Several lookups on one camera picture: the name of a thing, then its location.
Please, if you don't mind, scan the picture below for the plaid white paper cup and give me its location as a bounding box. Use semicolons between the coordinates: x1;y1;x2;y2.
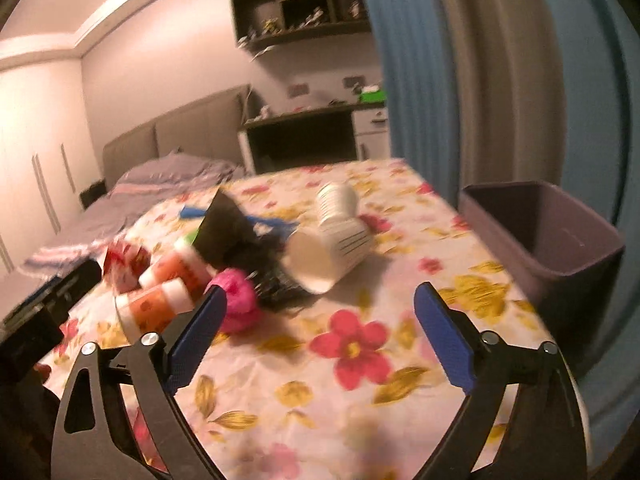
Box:
316;182;359;227
289;219;374;294

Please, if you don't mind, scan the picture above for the floral tablecloth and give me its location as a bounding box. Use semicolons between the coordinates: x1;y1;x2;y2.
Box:
30;157;586;480

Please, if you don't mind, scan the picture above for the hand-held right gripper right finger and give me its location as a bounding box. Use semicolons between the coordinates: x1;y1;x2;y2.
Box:
414;281;588;480

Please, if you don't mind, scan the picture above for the dark nightstand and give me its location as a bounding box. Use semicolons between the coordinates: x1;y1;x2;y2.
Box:
80;180;107;209

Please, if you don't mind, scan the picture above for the grey padded headboard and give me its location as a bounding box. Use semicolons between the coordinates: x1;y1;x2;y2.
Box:
102;84;253;188

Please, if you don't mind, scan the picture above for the blue and grey curtain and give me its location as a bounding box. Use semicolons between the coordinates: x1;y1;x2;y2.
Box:
350;0;640;426

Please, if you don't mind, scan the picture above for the purple plastic bin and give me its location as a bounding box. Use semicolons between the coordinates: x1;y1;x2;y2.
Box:
459;181;626;381

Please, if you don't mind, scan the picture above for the white wardrobe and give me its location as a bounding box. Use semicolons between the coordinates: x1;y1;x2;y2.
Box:
0;45;101;281

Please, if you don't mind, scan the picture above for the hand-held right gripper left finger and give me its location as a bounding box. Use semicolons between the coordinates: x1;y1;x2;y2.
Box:
50;285;228;480

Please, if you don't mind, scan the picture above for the black crumpled wrapper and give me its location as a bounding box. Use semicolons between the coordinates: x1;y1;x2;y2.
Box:
192;187;313;313

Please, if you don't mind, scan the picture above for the dark wall shelf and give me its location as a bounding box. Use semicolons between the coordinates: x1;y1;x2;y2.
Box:
229;0;373;52

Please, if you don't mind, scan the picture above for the red and white packet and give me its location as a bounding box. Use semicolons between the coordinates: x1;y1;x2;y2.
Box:
102;240;152;292

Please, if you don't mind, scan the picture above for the blue plastic stick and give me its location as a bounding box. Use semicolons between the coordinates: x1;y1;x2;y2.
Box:
180;204;301;230

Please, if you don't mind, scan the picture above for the dark wooden desk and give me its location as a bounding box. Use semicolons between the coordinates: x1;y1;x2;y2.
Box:
239;104;388;176

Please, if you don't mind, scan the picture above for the white drawer cabinet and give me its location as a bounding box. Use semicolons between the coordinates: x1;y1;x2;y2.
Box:
352;107;392;162

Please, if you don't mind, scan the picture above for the orange bottle with white cap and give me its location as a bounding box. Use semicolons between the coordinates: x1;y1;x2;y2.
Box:
139;241;211;293
115;280;194;334

